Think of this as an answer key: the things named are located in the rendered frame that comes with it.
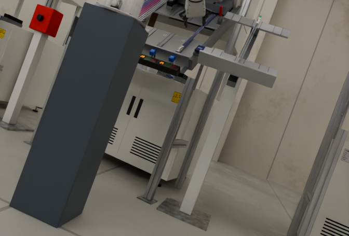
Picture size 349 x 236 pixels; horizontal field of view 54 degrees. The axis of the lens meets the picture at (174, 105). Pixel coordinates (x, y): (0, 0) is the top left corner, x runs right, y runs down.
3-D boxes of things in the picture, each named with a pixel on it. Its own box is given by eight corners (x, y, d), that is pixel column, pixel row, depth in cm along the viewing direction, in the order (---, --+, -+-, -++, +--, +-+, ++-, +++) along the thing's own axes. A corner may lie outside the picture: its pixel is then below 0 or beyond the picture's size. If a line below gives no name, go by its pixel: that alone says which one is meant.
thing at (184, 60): (188, 69, 172) (189, 57, 167) (82, 34, 193) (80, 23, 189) (189, 68, 173) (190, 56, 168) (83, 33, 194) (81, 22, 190)
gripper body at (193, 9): (204, -9, 172) (203, 10, 180) (184, -8, 171) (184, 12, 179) (207, -1, 167) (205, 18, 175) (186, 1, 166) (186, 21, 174)
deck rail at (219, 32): (191, 70, 171) (192, 60, 167) (188, 69, 172) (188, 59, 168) (239, 15, 220) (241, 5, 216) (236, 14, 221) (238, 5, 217)
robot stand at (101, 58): (56, 228, 108) (135, 18, 107) (8, 206, 111) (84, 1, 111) (81, 213, 126) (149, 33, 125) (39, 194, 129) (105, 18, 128)
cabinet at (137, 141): (162, 191, 198) (200, 89, 197) (67, 146, 221) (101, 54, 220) (192, 180, 259) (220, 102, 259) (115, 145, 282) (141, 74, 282)
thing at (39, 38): (7, 130, 204) (53, 6, 204) (-22, 116, 212) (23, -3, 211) (35, 131, 227) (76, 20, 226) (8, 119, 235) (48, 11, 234)
